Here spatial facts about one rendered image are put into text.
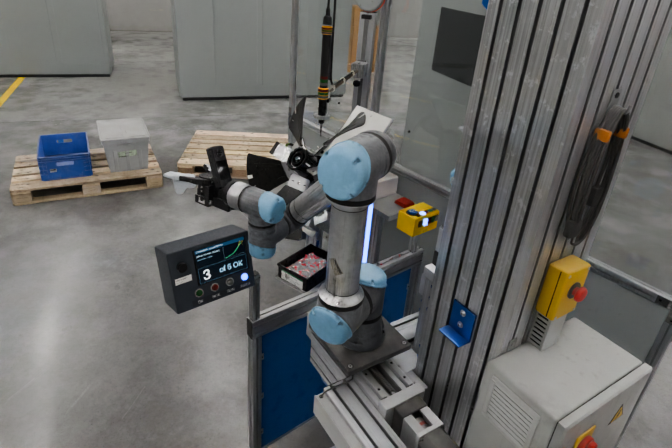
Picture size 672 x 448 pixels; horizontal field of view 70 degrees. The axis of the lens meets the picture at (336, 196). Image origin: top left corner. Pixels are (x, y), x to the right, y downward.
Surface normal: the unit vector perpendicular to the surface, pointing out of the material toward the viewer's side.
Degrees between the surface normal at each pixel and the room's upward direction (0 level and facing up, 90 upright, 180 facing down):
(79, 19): 90
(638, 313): 90
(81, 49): 90
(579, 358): 0
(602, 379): 0
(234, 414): 0
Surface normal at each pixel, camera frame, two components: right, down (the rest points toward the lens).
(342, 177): -0.51, 0.22
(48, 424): 0.08, -0.89
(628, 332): -0.78, 0.22
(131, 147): 0.44, 0.51
